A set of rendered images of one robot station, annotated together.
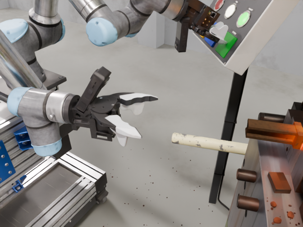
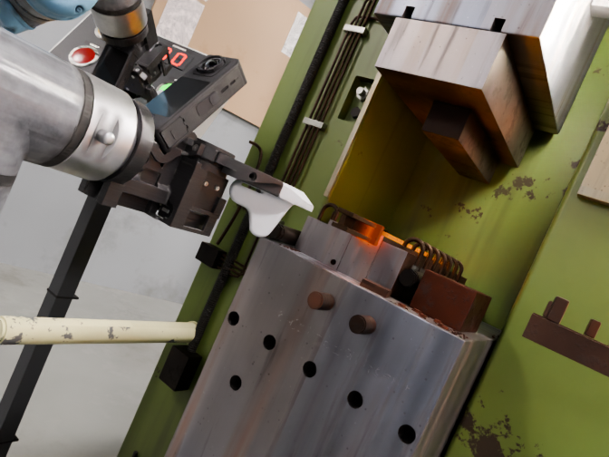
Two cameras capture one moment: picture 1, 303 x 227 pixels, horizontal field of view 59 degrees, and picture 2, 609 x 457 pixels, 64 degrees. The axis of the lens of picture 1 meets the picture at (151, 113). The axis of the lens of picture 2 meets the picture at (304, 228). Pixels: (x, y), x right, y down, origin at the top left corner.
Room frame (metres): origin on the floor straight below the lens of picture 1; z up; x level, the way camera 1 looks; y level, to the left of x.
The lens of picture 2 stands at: (0.25, 0.51, 0.99)
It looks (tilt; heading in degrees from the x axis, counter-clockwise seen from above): 2 degrees down; 288
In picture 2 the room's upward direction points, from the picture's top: 24 degrees clockwise
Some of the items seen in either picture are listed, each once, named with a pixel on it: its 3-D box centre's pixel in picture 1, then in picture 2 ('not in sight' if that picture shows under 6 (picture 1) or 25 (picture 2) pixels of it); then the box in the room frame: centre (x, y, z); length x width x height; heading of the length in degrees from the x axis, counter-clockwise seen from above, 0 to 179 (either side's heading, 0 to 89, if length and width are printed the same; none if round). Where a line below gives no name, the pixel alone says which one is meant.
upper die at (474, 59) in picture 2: not in sight; (464, 102); (0.38, -0.51, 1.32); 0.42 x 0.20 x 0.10; 76
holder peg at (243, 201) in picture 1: (247, 203); (362, 324); (0.34, -0.20, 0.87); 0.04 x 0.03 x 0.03; 76
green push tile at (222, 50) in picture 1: (227, 45); not in sight; (0.87, -0.26, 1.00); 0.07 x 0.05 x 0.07; 11
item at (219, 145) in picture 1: (227, 146); (112, 331); (0.79, -0.30, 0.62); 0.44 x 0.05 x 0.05; 76
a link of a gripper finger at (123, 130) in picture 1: (122, 135); (269, 209); (0.44, 0.06, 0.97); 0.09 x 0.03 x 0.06; 40
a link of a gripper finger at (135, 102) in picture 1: (138, 105); not in sight; (0.55, 0.03, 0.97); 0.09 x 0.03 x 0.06; 112
